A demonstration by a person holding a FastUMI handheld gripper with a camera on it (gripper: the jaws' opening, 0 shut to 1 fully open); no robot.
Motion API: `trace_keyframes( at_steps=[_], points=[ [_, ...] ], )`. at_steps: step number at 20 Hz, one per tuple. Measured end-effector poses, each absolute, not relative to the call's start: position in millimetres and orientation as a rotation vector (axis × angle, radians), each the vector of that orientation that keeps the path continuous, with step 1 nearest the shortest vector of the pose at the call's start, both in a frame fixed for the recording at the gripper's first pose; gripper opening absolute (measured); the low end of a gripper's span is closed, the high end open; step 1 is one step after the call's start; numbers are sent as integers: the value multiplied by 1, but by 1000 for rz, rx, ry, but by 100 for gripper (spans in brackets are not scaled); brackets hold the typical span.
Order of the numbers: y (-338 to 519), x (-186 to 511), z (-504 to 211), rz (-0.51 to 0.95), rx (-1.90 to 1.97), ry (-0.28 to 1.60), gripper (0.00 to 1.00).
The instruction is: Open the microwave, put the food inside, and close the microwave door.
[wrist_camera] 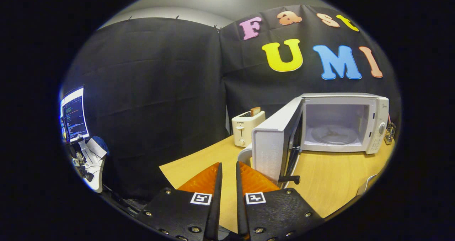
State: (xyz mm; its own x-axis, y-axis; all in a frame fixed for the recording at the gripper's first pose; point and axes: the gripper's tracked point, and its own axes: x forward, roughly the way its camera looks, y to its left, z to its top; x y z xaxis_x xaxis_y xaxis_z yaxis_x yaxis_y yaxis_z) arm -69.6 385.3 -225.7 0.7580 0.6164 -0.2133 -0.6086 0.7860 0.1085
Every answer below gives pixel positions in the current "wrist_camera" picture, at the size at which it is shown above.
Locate small white dish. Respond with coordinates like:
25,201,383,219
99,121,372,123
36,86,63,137
357,173,378,196

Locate glass turntable plate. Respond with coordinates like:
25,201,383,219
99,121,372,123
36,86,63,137
312,125,359,145

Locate black backdrop cloth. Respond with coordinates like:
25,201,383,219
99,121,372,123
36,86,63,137
59,5,402,202

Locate white plastic device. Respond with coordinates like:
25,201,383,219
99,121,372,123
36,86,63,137
73,136,107,193

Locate cream toaster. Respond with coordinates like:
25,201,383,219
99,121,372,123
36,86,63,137
232,110,266,148

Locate computer monitor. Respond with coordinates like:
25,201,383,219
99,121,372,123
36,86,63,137
60,86,90,143

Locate white microwave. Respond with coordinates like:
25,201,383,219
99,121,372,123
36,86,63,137
237,93,390,190

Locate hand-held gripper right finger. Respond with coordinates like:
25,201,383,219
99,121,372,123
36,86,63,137
236,161,325,241

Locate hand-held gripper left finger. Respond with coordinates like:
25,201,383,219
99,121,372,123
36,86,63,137
137,162,223,241

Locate metal mesh holder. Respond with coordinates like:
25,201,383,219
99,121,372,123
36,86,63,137
384,122,396,145

